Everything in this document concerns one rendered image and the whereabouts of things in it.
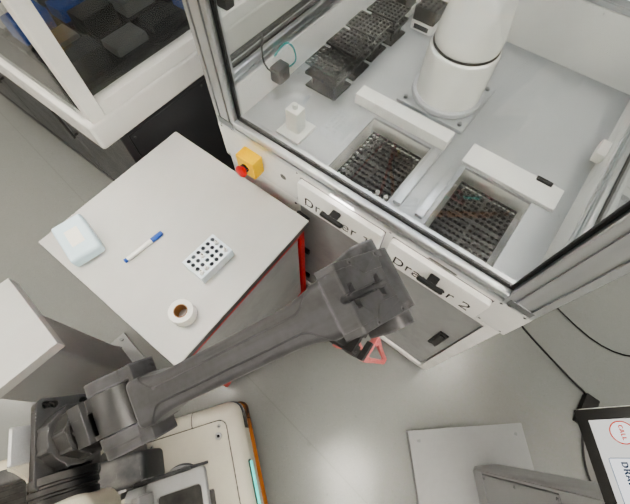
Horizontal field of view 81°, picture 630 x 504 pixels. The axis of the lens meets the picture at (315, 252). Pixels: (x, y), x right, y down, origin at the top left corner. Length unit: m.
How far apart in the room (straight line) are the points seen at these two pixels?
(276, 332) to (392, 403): 1.46
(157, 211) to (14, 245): 1.36
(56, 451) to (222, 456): 0.95
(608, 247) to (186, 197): 1.11
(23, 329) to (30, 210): 1.39
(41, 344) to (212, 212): 0.60
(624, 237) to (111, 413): 0.77
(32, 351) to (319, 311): 1.02
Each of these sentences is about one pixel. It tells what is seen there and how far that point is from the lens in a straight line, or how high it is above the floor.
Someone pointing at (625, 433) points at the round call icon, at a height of 1.02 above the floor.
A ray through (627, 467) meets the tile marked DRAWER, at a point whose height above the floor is 1.01.
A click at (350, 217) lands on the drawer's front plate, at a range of 1.02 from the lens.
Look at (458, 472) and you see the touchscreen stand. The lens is 1.86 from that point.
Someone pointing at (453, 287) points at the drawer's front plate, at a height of 0.91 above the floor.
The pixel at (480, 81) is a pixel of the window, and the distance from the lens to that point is 0.64.
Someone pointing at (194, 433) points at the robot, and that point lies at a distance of 1.57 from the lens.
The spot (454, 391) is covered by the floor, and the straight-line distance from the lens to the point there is 1.91.
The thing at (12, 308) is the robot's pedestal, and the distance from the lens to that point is 1.38.
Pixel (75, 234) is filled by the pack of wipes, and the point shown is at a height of 0.81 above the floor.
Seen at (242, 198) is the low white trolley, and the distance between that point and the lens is 1.26.
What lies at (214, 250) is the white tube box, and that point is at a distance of 1.14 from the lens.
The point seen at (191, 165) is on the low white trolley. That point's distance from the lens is 1.39.
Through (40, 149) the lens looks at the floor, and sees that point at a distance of 2.90.
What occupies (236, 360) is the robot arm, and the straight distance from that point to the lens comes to 0.43.
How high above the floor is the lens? 1.79
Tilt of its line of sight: 64 degrees down
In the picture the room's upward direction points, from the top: 1 degrees clockwise
